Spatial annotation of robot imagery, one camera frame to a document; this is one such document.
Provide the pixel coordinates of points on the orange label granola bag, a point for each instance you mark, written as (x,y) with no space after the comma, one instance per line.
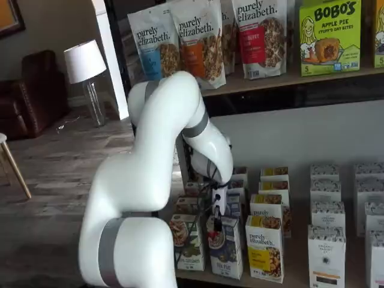
(198,45)

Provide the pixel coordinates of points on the green Bobo's apple pie box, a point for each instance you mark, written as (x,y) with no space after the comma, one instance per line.
(330,39)

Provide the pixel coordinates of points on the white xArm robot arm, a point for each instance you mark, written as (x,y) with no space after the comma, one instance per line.
(150,150)

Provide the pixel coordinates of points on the yellow banana nut granola box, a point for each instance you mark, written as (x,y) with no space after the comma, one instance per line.
(264,255)
(267,204)
(274,187)
(274,172)

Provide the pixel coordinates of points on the dark framed picture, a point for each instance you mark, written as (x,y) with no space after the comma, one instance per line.
(9,15)

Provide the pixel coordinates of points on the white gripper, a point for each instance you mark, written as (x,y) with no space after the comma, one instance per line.
(220,199)

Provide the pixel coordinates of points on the blue flax plus oatmeal box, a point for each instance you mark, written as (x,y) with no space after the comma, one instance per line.
(225,255)
(240,171)
(234,204)
(237,183)

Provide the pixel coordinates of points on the white organic pantry box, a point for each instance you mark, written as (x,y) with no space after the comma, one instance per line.
(370,189)
(327,214)
(375,216)
(369,169)
(325,190)
(376,261)
(324,171)
(327,258)

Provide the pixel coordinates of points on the black metal shelf rack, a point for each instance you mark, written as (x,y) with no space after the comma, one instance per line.
(285,87)

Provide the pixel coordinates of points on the red label granola bag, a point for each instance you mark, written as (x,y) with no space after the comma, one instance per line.
(258,39)

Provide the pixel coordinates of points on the white stool wooden leg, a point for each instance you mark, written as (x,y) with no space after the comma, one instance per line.
(2,138)

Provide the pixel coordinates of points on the white granola bag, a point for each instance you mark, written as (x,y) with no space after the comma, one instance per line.
(229,39)

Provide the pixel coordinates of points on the white shade glass lamp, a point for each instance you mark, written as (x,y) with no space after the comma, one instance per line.
(84,60)

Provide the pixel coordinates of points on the green apple cinnamon oatmeal box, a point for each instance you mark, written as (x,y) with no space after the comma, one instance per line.
(189,240)
(192,189)
(186,205)

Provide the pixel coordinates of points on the blue label granola bag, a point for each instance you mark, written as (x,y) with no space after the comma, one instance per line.
(153,39)

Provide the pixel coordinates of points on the brown leather armchair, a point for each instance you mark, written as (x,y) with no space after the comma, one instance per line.
(36,99)

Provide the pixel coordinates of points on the yellow Bobo's box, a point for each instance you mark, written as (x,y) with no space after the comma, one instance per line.
(379,30)

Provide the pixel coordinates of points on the white pillar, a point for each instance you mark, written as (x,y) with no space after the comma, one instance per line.
(115,102)

